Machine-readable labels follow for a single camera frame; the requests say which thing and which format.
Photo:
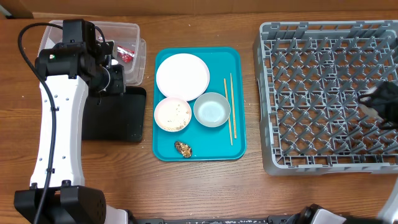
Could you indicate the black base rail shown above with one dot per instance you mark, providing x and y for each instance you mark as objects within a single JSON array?
[{"x": 313, "y": 214}]

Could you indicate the grey dishwasher rack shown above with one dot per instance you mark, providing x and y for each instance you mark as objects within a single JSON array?
[{"x": 309, "y": 76}]

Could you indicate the grey-blue bowl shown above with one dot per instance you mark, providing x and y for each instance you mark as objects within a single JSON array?
[{"x": 211, "y": 109}]

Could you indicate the brown food scrap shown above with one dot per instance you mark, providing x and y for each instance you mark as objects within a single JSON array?
[{"x": 184, "y": 149}]

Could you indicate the teal plastic tray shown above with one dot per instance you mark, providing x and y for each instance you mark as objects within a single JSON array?
[{"x": 208, "y": 144}]

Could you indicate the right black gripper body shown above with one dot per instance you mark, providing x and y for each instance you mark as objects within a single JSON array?
[{"x": 382, "y": 101}]

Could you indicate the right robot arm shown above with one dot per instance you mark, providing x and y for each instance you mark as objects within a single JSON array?
[{"x": 389, "y": 210}]

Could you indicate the clear plastic bin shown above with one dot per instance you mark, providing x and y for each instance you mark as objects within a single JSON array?
[{"x": 127, "y": 35}]

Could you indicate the black tray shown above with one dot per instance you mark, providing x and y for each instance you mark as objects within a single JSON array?
[{"x": 115, "y": 117}]

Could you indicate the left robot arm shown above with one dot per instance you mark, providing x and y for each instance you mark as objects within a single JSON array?
[{"x": 68, "y": 72}]

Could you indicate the red silver wrapper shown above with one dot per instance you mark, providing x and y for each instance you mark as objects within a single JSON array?
[{"x": 124, "y": 54}]

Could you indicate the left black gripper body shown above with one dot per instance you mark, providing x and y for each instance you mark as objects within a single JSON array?
[{"x": 112, "y": 82}]

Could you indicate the pink bowl with crumbs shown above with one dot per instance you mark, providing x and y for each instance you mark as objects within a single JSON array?
[{"x": 172, "y": 114}]

